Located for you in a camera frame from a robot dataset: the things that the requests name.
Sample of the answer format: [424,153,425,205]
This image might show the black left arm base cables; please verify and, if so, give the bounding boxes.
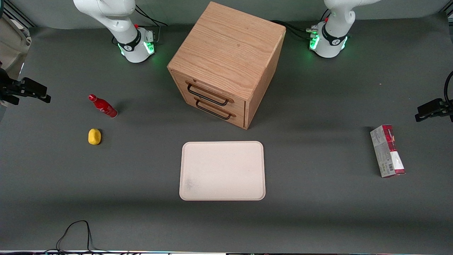
[271,19,319,40]

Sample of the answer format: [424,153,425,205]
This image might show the black right arm base cables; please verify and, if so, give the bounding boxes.
[133,4,168,45]

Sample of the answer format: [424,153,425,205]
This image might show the oak wooden drawer cabinet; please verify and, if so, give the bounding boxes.
[167,1,286,130]

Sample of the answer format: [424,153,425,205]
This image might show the black wire drawer handle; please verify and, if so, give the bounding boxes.
[185,81,235,107]
[194,97,237,120]

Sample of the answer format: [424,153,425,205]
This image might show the cream plastic tray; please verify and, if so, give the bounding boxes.
[179,141,266,201]

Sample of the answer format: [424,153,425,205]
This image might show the yellow lemon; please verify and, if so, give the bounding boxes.
[88,128,102,146]

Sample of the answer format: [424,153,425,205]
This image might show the grey and red carton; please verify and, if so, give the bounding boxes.
[370,124,406,178]

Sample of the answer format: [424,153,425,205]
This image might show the wooden drawer front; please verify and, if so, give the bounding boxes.
[171,70,247,115]
[176,89,246,129]

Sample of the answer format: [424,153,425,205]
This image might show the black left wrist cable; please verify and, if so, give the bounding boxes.
[444,71,453,107]

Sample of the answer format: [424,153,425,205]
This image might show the aluminium frame rail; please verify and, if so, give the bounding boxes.
[0,0,36,28]

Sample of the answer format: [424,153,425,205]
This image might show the black arm base cables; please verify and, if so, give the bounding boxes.
[271,19,319,40]
[133,4,168,45]

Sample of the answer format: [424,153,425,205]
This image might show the red coke bottle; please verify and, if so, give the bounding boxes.
[88,94,119,119]

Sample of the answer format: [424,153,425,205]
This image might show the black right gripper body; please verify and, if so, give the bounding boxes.
[0,67,24,97]

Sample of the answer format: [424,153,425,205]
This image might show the thin black looped cable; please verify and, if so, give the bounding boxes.
[44,220,142,255]

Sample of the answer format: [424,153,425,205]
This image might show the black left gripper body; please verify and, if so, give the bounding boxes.
[439,97,453,123]

